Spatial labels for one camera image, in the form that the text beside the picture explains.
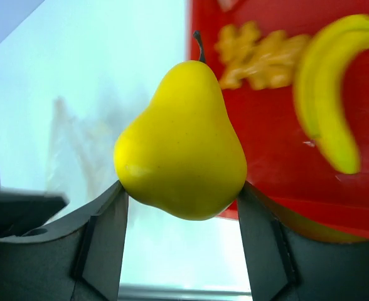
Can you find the yellow pear toy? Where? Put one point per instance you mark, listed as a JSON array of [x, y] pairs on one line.
[[182, 154]]

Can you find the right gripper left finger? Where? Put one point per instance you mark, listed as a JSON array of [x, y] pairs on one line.
[[76, 257]]

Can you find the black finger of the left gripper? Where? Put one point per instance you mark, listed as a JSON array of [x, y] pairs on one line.
[[21, 212]]

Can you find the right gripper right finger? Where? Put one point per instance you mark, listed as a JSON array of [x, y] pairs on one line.
[[290, 257]]

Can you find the yellow banana bunch toy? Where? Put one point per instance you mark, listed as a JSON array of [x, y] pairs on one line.
[[317, 90]]

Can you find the clear zip top bag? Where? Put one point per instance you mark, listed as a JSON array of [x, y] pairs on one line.
[[80, 163]]

